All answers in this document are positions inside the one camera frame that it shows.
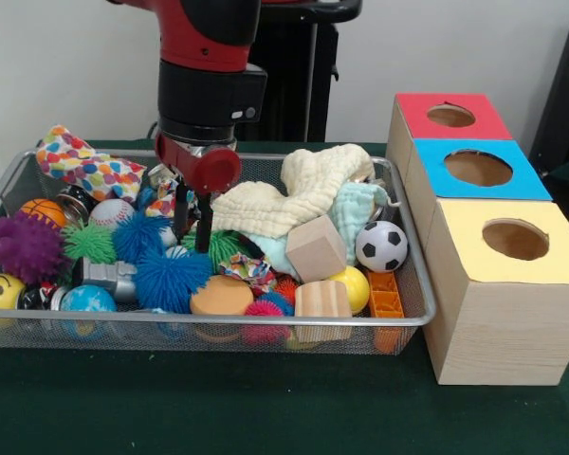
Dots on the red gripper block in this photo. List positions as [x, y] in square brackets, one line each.
[213, 170]

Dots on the cream waffle cloth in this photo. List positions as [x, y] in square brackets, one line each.
[265, 208]

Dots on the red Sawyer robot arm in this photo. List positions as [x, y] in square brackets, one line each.
[204, 95]

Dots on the shallow clear mesh bin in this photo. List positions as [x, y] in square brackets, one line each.
[147, 339]

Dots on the large blue spiky ball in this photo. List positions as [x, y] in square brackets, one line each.
[170, 284]

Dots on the plain wooden cube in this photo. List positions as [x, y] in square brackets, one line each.
[315, 251]

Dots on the blue globe ball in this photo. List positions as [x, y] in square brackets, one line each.
[87, 299]

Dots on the mint green waffle cloth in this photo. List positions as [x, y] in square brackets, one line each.
[355, 213]

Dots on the purple spiky toy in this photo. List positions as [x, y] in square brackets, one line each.
[23, 246]

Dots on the yellow tennis ball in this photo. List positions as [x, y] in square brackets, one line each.
[355, 289]

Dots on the small soccer ball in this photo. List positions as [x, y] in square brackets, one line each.
[381, 246]

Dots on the yellow smiley ball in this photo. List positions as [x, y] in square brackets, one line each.
[0, 291]

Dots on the black chair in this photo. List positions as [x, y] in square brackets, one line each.
[564, 95]

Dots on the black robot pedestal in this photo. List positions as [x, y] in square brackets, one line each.
[294, 85]

